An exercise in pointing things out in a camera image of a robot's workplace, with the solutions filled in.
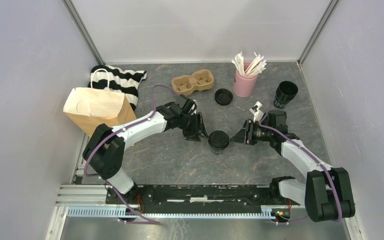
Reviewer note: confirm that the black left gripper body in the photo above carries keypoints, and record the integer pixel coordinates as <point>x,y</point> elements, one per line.
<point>193,126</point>

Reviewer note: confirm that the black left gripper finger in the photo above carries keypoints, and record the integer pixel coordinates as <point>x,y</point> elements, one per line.
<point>201,127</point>
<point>195,137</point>

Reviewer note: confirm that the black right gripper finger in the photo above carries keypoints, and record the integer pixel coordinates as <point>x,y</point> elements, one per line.
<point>240,139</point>
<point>244,131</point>

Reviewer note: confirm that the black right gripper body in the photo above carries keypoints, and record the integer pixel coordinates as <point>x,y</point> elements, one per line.
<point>256,132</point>

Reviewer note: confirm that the brown cardboard cup carrier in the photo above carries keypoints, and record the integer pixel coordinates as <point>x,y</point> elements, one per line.
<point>200,80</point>

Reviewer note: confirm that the black paper coffee cup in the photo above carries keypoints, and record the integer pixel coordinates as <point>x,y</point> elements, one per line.
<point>217,150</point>

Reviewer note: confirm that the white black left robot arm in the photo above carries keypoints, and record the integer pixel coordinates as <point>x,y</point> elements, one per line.
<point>105,149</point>

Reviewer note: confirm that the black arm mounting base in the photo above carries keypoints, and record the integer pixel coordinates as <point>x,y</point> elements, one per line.
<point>204,199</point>

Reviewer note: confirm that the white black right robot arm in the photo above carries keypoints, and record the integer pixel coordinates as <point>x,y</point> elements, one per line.
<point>326,194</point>

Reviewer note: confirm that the black plastic cup lid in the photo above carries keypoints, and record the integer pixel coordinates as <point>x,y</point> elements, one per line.
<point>223,96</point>

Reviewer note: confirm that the pink stirrer holder cup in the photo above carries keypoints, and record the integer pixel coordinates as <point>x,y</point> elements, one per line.
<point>243,86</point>

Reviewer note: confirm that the white wrapped stirrer sticks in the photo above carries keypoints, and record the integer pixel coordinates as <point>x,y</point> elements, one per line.
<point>249,69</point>

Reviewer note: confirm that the black white striped cloth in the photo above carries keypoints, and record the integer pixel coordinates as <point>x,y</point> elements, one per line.
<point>107,77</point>

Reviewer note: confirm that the brown paper bag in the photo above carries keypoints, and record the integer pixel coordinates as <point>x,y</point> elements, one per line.
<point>88,108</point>

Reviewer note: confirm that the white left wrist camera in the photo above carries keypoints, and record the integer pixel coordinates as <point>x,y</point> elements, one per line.
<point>193,109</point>

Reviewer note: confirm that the slotted aluminium cable rail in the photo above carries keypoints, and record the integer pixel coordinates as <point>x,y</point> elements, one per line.
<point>121,212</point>

